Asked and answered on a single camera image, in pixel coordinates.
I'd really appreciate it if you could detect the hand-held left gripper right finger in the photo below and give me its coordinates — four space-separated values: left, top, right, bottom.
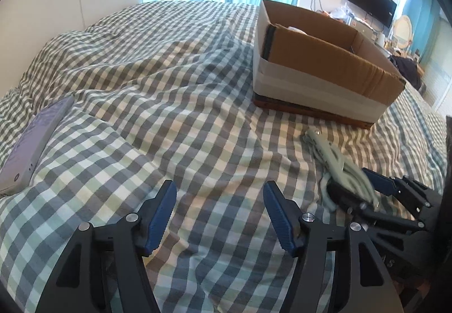
263 181 405 313

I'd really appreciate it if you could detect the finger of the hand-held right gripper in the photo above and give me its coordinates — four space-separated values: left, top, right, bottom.
328 182 424 232
362 168 433 218

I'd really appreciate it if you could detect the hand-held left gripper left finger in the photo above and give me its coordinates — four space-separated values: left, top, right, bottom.
35 179 178 313

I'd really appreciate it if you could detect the pale green cable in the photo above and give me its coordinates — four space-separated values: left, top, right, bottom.
300 127 382 211

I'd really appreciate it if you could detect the cardboard box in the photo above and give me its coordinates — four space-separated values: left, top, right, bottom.
252 0 407 129

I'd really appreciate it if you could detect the black jacket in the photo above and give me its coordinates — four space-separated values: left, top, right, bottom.
388 55 422 89

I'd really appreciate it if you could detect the white wardrobe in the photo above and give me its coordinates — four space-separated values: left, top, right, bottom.
422 9 452 116

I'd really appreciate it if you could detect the purple smartphone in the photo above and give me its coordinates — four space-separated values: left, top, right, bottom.
0 96 75 195

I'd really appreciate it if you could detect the oval white mirror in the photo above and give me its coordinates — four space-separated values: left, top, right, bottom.
391 14 414 50

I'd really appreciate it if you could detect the teal curtain beside wardrobe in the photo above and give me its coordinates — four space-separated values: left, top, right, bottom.
406 0 442 63

